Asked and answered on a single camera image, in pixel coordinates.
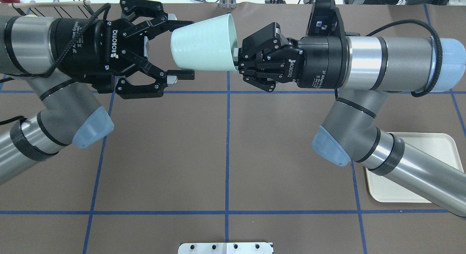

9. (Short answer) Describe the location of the aluminium frame post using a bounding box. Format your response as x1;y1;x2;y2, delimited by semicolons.
218;0;237;9

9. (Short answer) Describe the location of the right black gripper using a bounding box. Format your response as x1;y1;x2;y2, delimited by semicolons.
238;23;348;92

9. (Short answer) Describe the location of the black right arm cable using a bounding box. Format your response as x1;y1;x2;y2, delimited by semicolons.
335;20;443;100

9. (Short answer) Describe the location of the metal mounting plate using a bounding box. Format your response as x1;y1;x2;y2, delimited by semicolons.
178;242;274;254

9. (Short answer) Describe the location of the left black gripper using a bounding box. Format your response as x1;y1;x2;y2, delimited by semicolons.
56;0;195;99

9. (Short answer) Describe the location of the white plastic tray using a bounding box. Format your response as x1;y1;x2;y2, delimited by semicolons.
365;132;464;204

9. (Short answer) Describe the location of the black wire cup rack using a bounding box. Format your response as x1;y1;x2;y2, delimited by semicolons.
7;0;95;18

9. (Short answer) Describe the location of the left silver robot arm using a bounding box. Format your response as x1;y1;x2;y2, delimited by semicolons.
1;0;194;184

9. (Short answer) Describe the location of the green plastic cup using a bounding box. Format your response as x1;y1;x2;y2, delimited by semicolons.
170;13;238;71

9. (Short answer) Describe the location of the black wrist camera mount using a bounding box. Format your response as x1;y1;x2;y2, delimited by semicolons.
306;0;346;38

